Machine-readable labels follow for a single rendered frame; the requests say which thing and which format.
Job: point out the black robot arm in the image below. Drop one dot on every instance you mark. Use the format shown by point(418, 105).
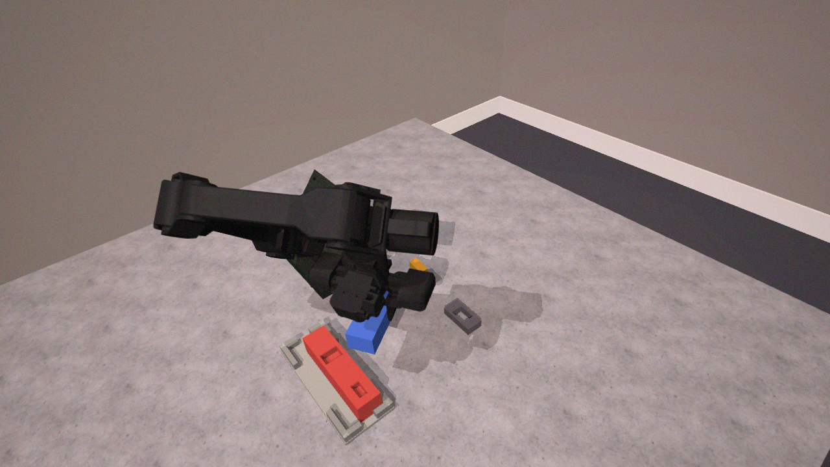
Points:
point(283, 225)

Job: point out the orange rectangular block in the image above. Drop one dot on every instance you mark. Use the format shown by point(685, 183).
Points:
point(416, 264)

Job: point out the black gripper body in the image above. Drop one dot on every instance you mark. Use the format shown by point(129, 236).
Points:
point(411, 289)

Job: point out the dark grey rectangular frame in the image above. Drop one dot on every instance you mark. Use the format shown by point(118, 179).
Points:
point(469, 325)

